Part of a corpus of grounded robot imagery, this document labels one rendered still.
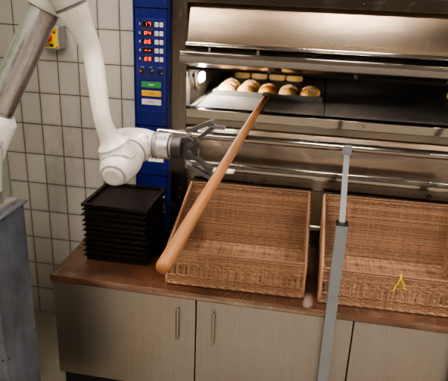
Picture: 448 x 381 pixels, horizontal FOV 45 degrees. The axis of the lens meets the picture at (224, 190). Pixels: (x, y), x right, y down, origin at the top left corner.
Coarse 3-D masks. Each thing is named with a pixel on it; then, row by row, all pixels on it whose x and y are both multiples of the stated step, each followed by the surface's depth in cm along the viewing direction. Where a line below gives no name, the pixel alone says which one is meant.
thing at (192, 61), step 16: (192, 64) 229; (208, 64) 223; (224, 64) 218; (240, 64) 217; (256, 64) 216; (272, 64) 215; (288, 64) 214; (304, 64) 213; (320, 64) 212; (416, 80) 222; (432, 80) 216
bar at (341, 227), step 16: (160, 128) 210; (272, 144) 203; (288, 144) 201; (304, 144) 200; (320, 144) 199; (336, 144) 198; (352, 144) 198; (336, 224) 185; (336, 240) 187; (336, 256) 189; (336, 272) 191; (336, 288) 193; (336, 304) 195; (320, 352) 205; (320, 368) 206
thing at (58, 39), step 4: (56, 28) 233; (60, 28) 235; (64, 28) 239; (56, 32) 234; (60, 32) 235; (64, 32) 239; (52, 36) 235; (56, 36) 235; (60, 36) 236; (64, 36) 240; (52, 40) 235; (56, 40) 235; (60, 40) 236; (64, 40) 240; (48, 44) 236; (52, 44) 236; (56, 44) 236; (60, 44) 236; (64, 44) 241; (48, 48) 237; (52, 48) 237; (56, 48) 237; (60, 48) 237
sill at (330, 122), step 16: (192, 112) 243; (208, 112) 241; (224, 112) 240; (240, 112) 239; (272, 112) 242; (336, 128) 234; (352, 128) 232; (368, 128) 231; (384, 128) 230; (400, 128) 229; (416, 128) 227; (432, 128) 226
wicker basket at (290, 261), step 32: (192, 192) 250; (224, 192) 248; (256, 192) 246; (288, 192) 244; (224, 224) 250; (256, 224) 247; (288, 224) 245; (192, 256) 211; (224, 256) 208; (256, 256) 239; (288, 256) 240; (224, 288) 213; (256, 288) 211; (288, 288) 209
